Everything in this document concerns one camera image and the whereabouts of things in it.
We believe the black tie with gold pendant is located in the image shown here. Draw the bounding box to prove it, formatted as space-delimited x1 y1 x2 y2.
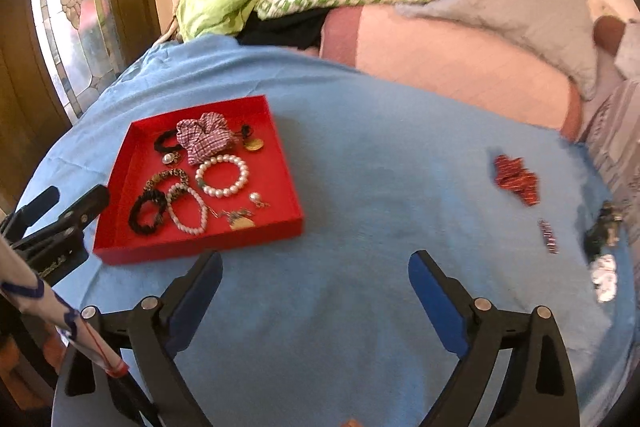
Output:
235 124 264 153

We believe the grey pillow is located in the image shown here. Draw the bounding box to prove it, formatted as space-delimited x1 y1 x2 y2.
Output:
396 0 598 101

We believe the black beaded bracelet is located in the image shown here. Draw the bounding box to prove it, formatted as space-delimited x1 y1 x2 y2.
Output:
127 187 170 237

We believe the black cloth under quilt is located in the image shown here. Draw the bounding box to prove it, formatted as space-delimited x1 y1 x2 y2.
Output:
235 8 331 50

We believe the pink bolster pillow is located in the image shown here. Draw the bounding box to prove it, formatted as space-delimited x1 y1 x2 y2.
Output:
320 5 582 142

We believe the pearl gold brooch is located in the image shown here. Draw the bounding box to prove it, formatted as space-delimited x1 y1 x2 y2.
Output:
162 152 181 166

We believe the small pearl earring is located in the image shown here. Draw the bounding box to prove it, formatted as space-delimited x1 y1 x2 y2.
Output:
250 192 269 208

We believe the gold leopard bead bracelet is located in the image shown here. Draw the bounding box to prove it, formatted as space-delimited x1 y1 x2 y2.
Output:
142 167 191 194

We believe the stained glass wooden door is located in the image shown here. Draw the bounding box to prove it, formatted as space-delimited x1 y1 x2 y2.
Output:
1 0 160 213

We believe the red shallow tray box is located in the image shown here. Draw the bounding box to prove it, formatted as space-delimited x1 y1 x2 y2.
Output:
93 95 304 265

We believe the striped floral pillow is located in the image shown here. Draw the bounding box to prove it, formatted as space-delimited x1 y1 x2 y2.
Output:
585 16 639 265

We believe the red plaid fabric scrunchie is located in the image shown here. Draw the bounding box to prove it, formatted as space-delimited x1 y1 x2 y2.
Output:
176 112 236 166

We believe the pink white pearl bracelet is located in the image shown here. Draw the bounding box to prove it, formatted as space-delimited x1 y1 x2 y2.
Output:
165 182 210 237

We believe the white printed scrunchie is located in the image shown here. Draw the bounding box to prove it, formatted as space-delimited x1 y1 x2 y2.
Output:
589 254 617 303

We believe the black floral scrunchie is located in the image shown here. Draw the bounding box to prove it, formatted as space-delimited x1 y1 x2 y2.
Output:
582 200 623 262

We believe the red sequin bow scrunchie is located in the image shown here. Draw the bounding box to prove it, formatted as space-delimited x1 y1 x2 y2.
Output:
494 154 540 206

